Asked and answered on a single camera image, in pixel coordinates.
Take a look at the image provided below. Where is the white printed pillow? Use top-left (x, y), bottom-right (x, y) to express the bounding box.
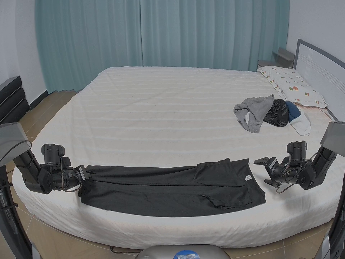
top-left (257, 65), bottom-right (328, 108)

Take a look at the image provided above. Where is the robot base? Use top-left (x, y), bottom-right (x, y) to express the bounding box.
top-left (137, 247), bottom-right (228, 259)

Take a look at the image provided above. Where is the grey garment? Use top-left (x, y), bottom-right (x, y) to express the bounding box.
top-left (233, 94), bottom-right (275, 133)

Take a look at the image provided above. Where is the black cable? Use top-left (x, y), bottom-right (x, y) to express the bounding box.
top-left (109, 246), bottom-right (139, 254)
top-left (0, 140), bottom-right (32, 164)

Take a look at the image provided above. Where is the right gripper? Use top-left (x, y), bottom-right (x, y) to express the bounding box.
top-left (253, 157), bottom-right (291, 188)

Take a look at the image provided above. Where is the white garment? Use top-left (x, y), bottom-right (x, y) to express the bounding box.
top-left (290, 110), bottom-right (312, 136)

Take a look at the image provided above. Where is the blue-green curtain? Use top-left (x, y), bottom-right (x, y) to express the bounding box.
top-left (139, 0), bottom-right (290, 72)
top-left (35, 0), bottom-right (143, 93)

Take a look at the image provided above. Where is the dark blue garment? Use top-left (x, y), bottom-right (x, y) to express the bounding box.
top-left (285, 101), bottom-right (302, 123)

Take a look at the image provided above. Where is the black chest of drawers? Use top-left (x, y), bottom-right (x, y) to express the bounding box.
top-left (0, 76), bottom-right (29, 125)

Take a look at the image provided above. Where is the grey bedside table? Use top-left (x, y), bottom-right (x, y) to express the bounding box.
top-left (257, 47), bottom-right (295, 69)

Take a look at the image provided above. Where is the black T-shirt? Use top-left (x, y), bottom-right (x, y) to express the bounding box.
top-left (78, 158), bottom-right (267, 217)

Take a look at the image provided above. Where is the bed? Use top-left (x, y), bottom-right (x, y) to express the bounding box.
top-left (12, 38), bottom-right (345, 249)

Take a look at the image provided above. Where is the black shiny garment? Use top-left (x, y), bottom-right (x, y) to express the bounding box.
top-left (264, 99), bottom-right (289, 127)

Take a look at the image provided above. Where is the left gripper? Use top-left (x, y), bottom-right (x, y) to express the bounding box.
top-left (65, 165), bottom-right (91, 191)

